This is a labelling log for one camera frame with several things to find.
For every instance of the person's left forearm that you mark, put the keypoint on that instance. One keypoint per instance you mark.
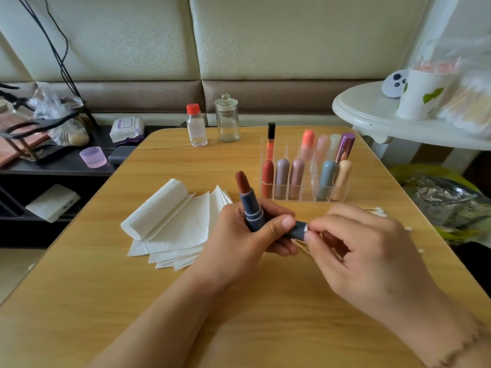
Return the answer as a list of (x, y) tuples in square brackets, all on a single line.
[(157, 329)]

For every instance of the wet wipes pack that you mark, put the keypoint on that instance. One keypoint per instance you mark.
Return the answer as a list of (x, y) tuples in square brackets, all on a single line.
[(126, 130)]

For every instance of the white tissue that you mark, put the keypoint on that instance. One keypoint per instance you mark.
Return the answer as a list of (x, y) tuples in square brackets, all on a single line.
[(155, 209)]

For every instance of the red lipstick dusty pink tube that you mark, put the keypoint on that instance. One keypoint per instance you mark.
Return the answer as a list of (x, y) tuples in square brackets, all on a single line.
[(297, 180)]

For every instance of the beige padded backrest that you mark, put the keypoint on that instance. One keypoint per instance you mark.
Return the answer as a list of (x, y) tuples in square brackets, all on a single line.
[(307, 34)]

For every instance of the stack of white tissues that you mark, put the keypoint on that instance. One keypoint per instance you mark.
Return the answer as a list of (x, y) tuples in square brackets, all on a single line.
[(180, 226)]

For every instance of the pink tray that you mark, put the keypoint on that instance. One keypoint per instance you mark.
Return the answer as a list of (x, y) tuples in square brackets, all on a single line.
[(11, 145)]

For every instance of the pile of cotton swabs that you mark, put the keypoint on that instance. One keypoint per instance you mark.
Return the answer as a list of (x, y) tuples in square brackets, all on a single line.
[(376, 211)]

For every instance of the yellow-green bin with bag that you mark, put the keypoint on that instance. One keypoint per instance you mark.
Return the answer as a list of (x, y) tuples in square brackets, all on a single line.
[(449, 203)]

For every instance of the clear acrylic lipstick organizer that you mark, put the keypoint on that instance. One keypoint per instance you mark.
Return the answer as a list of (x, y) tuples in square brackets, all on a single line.
[(328, 176)]

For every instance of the small purple plastic cup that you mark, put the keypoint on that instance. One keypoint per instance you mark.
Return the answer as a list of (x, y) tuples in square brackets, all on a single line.
[(93, 158)]

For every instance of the white mug green leaf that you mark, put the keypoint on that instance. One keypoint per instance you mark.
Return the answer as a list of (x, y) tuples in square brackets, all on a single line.
[(422, 94)]

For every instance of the white panda figure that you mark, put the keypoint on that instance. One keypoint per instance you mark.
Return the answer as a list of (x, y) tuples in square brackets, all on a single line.
[(393, 83)]

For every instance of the white power bank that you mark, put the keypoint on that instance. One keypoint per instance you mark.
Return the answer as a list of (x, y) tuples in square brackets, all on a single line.
[(52, 203)]

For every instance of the red lipstick navy tube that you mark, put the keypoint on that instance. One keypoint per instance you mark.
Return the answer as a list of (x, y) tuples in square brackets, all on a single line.
[(251, 207)]

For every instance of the clear bottle red cap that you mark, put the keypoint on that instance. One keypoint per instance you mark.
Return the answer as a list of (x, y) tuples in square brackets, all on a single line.
[(197, 128)]

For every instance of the crumpled clear plastic bag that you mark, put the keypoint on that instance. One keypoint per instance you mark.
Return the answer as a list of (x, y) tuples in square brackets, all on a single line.
[(50, 103)]

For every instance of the red lipstick mauve tube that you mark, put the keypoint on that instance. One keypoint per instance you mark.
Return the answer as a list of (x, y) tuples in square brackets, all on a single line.
[(282, 180)]

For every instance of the black low shelf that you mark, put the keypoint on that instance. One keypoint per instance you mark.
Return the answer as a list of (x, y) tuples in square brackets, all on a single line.
[(61, 176)]

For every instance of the glass jar with lid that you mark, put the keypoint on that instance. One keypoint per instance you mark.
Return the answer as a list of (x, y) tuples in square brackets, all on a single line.
[(227, 120)]

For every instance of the person's left hand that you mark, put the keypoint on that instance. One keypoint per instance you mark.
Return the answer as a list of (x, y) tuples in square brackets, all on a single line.
[(238, 253)]

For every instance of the person's right forearm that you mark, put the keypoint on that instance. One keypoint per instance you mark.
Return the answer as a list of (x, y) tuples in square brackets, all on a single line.
[(464, 345)]

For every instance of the black clip tool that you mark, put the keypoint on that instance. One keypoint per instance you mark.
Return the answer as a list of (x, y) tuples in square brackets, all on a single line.
[(8, 89)]

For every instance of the person's right hand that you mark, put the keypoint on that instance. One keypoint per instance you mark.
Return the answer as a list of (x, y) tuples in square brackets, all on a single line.
[(383, 264)]

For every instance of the white round side table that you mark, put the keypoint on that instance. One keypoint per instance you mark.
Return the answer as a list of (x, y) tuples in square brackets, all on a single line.
[(368, 111)]

